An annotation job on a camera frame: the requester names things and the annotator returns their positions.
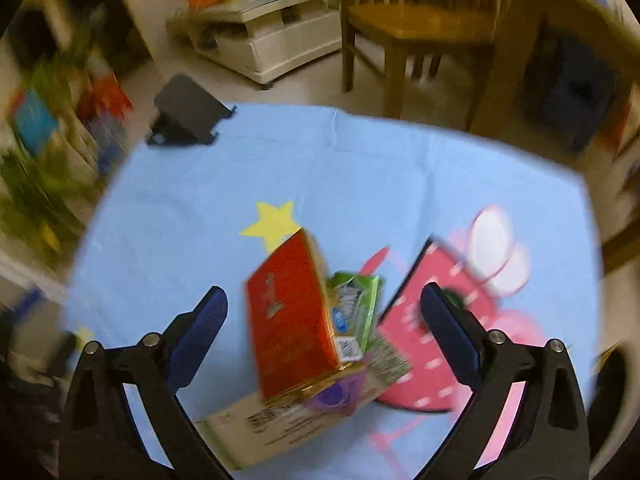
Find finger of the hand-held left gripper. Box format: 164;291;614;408
7;285;51;328

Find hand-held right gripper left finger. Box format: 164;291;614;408
58;285;236;480

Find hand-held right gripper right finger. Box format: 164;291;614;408
420;282;591;480

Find red and gold cigarette pack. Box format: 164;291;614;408
245;227;369;406

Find green small carton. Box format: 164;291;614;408
327;271;386;361

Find white medicine box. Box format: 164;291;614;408
197;335;414;471

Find green long leaf plant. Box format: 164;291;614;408
0;150;96;262

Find blue cartoon printed tablecloth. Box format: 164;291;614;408
65;102;601;480

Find blue printed packets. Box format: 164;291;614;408
92;112;129;177

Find blue gift box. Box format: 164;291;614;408
12;91;59;156

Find red gift boxes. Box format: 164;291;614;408
75;74;134;122

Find black phone stand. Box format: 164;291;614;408
146;74;237;148

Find green leafy potted plant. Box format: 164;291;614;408
30;25;97;92

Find wooden dining table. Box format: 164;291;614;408
465;0;640;133

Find blue plastic stool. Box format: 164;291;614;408
522;35;619;153

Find white glass top coffee table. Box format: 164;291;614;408
165;0;346;92

